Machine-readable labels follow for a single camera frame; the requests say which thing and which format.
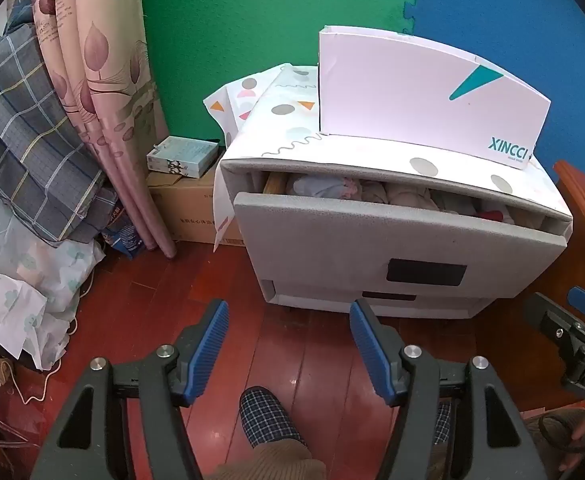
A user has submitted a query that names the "white cardboard box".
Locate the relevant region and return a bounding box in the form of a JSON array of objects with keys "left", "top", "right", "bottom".
[{"left": 317, "top": 25, "right": 552, "bottom": 170}]

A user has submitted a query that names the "white floral bed sheet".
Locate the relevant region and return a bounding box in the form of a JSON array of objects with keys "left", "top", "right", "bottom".
[{"left": 0, "top": 160, "right": 106, "bottom": 371}]

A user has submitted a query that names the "person's olive trouser leg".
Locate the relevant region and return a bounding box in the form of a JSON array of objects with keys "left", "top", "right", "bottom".
[{"left": 212, "top": 437, "right": 328, "bottom": 480}]

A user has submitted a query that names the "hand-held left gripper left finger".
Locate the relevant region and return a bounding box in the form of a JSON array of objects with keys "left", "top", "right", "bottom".
[{"left": 30, "top": 299, "right": 230, "bottom": 480}]

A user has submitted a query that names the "blue plastic packet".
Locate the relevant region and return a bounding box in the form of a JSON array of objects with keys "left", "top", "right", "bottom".
[{"left": 101, "top": 205, "right": 146, "bottom": 261}]

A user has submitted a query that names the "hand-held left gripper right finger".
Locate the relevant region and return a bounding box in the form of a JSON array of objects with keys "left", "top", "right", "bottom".
[{"left": 349, "top": 299, "right": 548, "bottom": 480}]

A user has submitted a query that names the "grey nightstand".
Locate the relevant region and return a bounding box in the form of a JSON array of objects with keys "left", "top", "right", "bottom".
[{"left": 212, "top": 157, "right": 574, "bottom": 320}]

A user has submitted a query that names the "large light blue underwear bundle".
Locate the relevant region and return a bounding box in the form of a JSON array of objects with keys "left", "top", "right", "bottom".
[{"left": 288, "top": 174, "right": 349, "bottom": 202}]

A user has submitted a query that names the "pink floral curtain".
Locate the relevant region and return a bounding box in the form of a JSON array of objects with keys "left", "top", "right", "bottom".
[{"left": 27, "top": 0, "right": 178, "bottom": 260}]

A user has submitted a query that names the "grey plaid blanket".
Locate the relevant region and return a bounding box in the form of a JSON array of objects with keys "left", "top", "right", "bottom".
[{"left": 0, "top": 0, "right": 118, "bottom": 243}]

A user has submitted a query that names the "small white packet box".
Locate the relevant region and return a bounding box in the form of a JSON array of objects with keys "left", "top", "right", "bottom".
[{"left": 146, "top": 136, "right": 220, "bottom": 179}]

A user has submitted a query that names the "blue foam mat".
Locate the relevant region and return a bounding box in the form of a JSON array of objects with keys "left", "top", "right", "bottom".
[{"left": 402, "top": 0, "right": 585, "bottom": 176}]

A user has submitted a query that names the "brown cardboard box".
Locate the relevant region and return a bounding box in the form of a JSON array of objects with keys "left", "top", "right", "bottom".
[{"left": 147, "top": 185, "right": 246, "bottom": 247}]

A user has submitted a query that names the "grey lower drawer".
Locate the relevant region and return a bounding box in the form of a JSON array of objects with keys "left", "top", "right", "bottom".
[{"left": 272, "top": 280, "right": 495, "bottom": 319}]

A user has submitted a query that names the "white cable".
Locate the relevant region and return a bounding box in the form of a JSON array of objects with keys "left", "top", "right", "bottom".
[{"left": 20, "top": 260, "right": 98, "bottom": 406}]

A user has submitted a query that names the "plaid slipper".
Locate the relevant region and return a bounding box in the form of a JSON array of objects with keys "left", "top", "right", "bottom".
[
  {"left": 240, "top": 386, "right": 308, "bottom": 451},
  {"left": 431, "top": 402, "right": 456, "bottom": 448}
]

